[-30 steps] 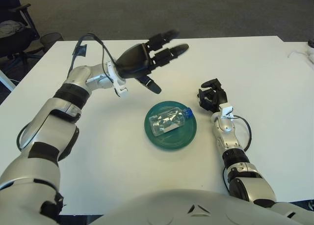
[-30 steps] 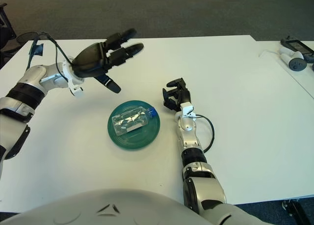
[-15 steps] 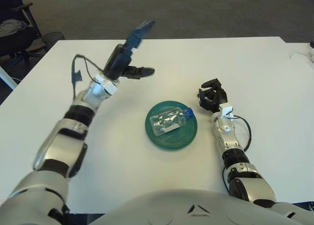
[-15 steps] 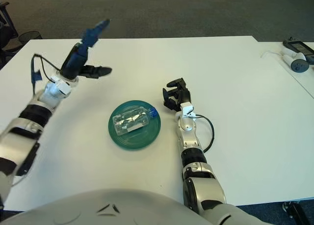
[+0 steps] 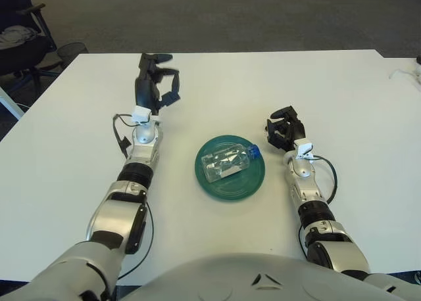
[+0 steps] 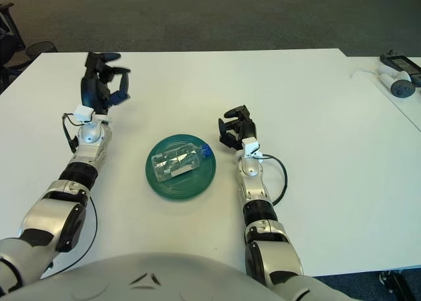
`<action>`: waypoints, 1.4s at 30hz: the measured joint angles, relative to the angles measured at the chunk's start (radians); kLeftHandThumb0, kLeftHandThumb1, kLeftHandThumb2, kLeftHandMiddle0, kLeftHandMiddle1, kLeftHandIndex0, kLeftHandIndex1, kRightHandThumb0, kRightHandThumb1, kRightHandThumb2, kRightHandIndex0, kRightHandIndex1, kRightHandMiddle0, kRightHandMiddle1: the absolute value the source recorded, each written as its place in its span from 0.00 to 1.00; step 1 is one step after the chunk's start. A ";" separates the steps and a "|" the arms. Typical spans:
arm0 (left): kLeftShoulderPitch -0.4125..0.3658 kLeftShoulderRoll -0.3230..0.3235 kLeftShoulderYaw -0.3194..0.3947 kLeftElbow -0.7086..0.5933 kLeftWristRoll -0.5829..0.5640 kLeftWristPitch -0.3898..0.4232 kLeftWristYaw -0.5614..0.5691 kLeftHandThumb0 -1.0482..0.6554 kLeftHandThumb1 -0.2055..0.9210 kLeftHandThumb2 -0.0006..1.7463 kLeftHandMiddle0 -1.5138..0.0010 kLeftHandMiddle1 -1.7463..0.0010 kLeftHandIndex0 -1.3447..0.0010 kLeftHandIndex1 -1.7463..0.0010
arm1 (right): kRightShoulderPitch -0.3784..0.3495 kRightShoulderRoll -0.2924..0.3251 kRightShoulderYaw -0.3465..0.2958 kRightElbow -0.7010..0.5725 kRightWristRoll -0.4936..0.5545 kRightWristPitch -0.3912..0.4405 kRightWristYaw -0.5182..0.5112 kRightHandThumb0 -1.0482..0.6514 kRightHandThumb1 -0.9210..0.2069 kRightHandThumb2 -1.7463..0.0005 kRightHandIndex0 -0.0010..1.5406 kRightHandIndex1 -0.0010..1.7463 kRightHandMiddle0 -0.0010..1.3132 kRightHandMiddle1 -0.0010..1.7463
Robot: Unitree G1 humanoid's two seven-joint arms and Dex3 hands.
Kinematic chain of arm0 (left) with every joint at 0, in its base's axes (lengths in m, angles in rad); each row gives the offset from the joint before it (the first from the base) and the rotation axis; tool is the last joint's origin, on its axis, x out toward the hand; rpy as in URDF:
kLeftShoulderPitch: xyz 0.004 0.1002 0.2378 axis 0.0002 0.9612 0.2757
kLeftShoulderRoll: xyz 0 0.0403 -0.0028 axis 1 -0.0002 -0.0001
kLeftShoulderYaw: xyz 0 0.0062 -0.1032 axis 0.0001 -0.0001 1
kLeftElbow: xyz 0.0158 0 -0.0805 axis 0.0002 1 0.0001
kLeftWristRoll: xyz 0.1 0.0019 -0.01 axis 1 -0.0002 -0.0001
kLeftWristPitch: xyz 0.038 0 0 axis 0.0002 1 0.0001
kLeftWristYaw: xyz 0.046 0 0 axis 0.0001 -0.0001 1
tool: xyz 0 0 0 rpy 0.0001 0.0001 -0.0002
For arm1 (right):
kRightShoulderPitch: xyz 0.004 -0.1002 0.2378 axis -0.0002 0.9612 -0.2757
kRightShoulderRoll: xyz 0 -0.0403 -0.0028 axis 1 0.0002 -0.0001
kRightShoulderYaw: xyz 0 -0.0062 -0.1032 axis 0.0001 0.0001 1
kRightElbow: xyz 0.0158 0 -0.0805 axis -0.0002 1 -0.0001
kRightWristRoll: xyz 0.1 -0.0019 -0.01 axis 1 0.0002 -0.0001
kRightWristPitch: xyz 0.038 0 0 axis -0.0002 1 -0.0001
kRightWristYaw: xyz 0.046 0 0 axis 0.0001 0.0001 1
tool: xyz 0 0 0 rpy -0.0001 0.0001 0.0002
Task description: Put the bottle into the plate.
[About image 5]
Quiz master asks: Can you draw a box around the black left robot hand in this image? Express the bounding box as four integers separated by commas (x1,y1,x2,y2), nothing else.
134,53,182,116

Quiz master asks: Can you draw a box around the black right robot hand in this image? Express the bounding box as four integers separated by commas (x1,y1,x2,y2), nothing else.
265,105,307,152

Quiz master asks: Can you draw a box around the clear plastic bottle blue cap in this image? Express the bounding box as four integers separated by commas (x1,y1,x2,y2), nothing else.
201,143,262,184

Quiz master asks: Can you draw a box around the green round plate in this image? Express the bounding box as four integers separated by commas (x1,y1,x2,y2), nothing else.
194,135,266,202

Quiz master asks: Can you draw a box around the black office chair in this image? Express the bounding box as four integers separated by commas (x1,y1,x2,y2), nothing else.
0,3,63,95

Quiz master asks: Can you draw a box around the white desk leg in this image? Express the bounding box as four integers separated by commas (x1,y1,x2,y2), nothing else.
0,86,26,122

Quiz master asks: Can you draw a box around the grey cloth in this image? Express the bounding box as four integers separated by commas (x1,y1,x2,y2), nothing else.
0,26,42,51

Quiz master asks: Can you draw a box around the grey robot torso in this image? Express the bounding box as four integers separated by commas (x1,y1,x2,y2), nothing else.
111,253,409,301

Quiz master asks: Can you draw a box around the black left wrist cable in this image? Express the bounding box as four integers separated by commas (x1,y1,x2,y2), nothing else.
111,112,139,157

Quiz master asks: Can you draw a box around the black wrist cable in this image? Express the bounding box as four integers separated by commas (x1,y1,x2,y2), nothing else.
111,112,139,157
310,154,338,203

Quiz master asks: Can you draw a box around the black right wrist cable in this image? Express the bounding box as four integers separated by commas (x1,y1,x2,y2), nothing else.
310,154,338,203

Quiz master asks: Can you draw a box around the black wire mesh bin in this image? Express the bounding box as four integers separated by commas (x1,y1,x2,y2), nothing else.
57,42,88,67

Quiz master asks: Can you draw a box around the thin white cable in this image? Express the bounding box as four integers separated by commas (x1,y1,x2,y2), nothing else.
387,67,418,81

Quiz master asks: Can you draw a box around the thin black upper-arm cable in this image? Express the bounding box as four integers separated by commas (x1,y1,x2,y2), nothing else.
116,200,156,281

